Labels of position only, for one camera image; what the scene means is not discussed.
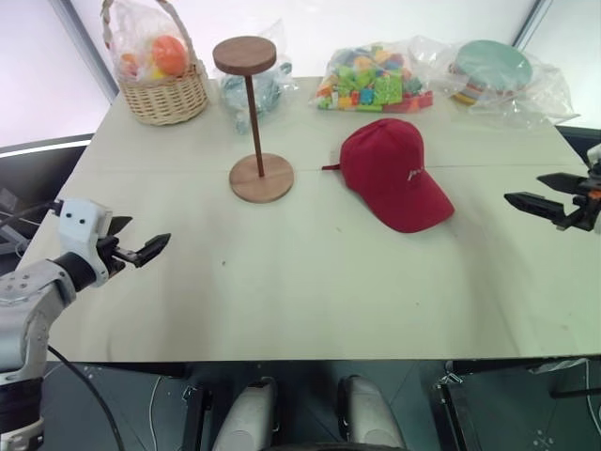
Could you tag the black table leg frame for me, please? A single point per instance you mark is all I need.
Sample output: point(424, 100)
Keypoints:
point(457, 413)
point(195, 418)

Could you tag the clear plastic bag of toy fruit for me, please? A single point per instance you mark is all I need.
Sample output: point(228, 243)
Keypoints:
point(129, 28)

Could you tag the clear bag of teal items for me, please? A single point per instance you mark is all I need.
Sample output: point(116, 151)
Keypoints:
point(274, 91)

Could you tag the silver robot leg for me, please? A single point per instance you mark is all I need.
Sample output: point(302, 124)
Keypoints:
point(371, 415)
point(246, 418)

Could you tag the clear bag of colourful blocks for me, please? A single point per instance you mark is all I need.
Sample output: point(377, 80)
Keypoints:
point(371, 87)

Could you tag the green plate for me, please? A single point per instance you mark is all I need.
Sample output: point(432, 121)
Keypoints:
point(495, 63)

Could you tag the clear bag of plates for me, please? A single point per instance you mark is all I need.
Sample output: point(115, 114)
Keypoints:
point(540, 94)

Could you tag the orange toy fruit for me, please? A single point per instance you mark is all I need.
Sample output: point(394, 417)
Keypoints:
point(168, 54)

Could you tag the wooden hat stand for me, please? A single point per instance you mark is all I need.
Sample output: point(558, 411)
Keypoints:
point(272, 185)

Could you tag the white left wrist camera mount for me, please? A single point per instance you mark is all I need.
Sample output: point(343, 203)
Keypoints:
point(80, 225)

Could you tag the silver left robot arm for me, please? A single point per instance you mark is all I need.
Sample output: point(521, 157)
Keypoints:
point(28, 305)

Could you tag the silver left robot leg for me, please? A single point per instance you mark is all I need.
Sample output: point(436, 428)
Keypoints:
point(246, 418)

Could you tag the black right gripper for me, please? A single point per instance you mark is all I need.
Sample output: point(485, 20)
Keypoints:
point(589, 211)

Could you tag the red baseball cap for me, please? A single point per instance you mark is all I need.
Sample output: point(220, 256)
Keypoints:
point(389, 174)

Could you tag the silver right robot leg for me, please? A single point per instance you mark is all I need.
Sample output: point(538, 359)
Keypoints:
point(371, 415)

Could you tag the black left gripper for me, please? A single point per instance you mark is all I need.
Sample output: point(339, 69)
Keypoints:
point(114, 256)

